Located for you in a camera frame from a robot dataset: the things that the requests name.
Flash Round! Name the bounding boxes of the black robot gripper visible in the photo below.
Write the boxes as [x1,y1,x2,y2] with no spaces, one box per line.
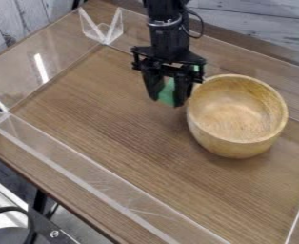
[131,19,206,107]

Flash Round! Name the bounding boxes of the green rectangular block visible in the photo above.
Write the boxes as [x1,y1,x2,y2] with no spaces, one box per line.
[158,65,203,108]

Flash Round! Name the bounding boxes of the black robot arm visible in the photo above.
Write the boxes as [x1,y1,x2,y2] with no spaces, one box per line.
[131,0,206,108]

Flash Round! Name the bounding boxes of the brown wooden bowl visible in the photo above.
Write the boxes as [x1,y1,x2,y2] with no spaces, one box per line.
[187,74,288,158]

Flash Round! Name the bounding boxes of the clear acrylic tray walls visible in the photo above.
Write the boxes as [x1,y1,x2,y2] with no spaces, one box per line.
[0,0,299,244]

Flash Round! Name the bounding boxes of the black table leg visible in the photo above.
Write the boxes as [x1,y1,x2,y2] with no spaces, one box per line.
[33,190,48,214]

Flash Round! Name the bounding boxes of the black office chair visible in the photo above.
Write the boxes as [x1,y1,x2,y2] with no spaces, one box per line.
[0,206,80,244]

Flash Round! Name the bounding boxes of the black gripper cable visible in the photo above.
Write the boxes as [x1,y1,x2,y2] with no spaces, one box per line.
[179,6,206,40]

